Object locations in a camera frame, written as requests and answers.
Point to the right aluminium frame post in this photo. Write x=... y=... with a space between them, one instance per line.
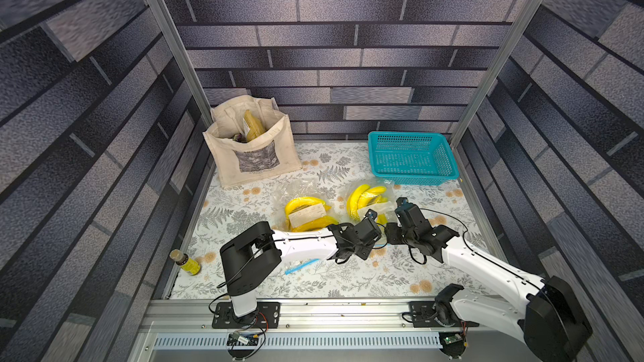
x=506 y=48

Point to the aluminium front rail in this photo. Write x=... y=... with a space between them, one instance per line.
x=344 y=315

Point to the teal plastic basket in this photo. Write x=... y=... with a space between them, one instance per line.
x=412 y=158

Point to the zip-top bag of bananas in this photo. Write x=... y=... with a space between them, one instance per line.
x=303 y=206
x=376 y=194

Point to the aluminium frame post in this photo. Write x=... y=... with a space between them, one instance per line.
x=506 y=48
x=177 y=48

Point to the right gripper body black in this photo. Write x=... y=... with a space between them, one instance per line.
x=410 y=216

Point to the yellow item in tote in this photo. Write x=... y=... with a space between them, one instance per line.
x=253 y=127

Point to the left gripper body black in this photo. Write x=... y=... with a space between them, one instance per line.
x=364 y=251

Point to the left aluminium frame post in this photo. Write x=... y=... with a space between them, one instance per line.
x=177 y=48

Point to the right circuit board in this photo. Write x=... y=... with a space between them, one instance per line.
x=448 y=339

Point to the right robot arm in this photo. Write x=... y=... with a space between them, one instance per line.
x=544 y=314

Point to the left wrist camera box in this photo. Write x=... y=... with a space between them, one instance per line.
x=371 y=215

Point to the circuit board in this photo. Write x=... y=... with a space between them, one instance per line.
x=238 y=339
x=448 y=339

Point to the beige canvas tote bag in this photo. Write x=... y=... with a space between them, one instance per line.
x=240 y=162

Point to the left circuit board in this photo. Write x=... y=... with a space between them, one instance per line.
x=238 y=339

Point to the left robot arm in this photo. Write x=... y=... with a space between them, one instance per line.
x=251 y=257

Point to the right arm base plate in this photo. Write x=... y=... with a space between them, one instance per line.
x=429 y=314

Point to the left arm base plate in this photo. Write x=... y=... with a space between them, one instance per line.
x=266 y=315

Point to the yellow drink bottle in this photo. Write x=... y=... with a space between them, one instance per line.
x=186 y=263

